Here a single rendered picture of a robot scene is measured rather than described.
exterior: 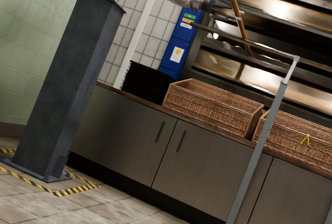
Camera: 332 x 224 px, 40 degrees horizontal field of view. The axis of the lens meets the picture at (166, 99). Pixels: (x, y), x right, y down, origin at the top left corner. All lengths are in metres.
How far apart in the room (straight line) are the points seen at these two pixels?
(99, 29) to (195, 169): 0.99
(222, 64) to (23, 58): 1.37
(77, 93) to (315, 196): 1.41
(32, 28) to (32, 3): 0.17
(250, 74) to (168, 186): 1.04
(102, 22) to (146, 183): 1.01
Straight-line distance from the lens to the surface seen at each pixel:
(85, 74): 2.44
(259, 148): 2.62
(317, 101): 3.24
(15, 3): 2.91
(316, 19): 3.37
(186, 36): 3.39
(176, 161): 2.76
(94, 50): 2.44
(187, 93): 2.82
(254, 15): 3.25
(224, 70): 3.30
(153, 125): 2.80
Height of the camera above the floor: 0.56
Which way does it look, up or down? 1 degrees up
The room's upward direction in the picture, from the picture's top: 22 degrees clockwise
